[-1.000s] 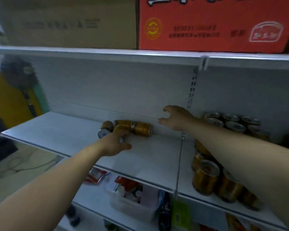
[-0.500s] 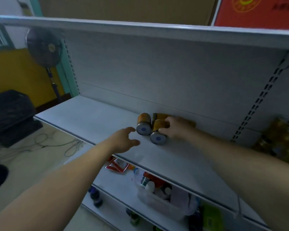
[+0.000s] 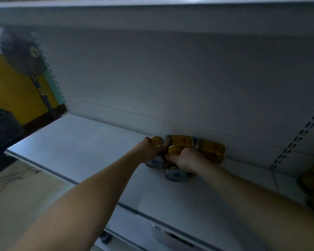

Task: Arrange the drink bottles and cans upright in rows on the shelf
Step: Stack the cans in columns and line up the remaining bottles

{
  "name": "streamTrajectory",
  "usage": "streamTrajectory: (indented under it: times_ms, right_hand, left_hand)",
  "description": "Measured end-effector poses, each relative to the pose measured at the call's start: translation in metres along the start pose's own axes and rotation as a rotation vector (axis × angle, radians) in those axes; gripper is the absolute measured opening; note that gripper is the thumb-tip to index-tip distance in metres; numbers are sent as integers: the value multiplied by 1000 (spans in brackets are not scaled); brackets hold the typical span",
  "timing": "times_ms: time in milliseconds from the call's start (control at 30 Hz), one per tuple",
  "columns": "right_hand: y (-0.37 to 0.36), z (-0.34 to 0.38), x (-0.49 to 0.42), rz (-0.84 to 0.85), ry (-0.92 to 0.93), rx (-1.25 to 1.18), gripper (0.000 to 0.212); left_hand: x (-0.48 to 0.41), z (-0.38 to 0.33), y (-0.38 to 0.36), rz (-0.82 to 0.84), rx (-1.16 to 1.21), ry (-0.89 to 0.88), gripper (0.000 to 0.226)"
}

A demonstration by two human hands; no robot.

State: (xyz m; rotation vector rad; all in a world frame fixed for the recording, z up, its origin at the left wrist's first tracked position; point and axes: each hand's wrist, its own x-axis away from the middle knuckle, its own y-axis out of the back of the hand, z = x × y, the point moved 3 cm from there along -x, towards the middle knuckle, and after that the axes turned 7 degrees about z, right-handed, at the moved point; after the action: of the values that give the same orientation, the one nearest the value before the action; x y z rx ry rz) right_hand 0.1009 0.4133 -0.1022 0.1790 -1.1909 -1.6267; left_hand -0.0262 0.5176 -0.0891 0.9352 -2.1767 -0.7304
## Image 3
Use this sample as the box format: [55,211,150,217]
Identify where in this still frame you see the person's right forearm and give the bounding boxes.
[196,162,314,251]

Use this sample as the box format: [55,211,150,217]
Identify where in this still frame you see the person's left hand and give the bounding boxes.
[133,136,166,165]

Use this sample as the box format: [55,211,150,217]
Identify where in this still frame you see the black caster wheel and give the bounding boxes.
[99,231,112,244]

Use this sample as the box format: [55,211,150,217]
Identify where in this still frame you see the black standing fan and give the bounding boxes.
[0,25,58,120]

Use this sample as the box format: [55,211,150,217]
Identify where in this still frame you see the white metal shelving unit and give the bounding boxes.
[0,0,314,251]

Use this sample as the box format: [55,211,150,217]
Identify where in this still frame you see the black plastic crate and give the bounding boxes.
[0,106,25,177]

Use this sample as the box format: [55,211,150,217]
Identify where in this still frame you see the person's left forearm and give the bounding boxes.
[9,151,142,251]

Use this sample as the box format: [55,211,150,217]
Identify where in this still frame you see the person's right hand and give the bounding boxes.
[165,147,213,176]

